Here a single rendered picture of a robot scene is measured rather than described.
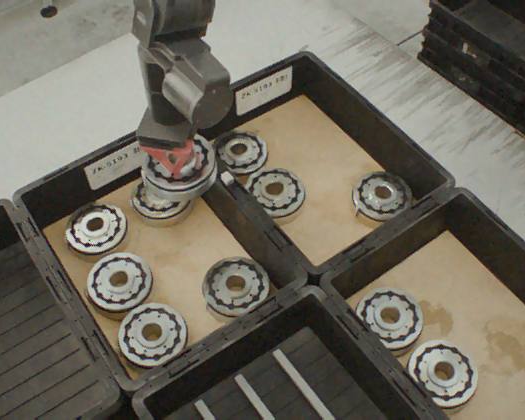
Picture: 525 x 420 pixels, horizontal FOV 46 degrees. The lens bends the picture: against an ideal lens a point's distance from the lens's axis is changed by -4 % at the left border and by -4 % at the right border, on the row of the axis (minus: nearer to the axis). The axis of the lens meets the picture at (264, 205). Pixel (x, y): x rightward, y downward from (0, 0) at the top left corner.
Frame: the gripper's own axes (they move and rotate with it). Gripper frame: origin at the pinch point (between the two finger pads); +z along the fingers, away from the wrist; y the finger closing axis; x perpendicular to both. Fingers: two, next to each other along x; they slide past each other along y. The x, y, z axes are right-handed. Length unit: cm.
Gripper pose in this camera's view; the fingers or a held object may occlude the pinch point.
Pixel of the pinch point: (179, 154)
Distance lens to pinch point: 88.2
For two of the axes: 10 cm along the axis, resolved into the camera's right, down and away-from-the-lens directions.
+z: 0.0, 5.7, 8.2
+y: 2.1, -8.0, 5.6
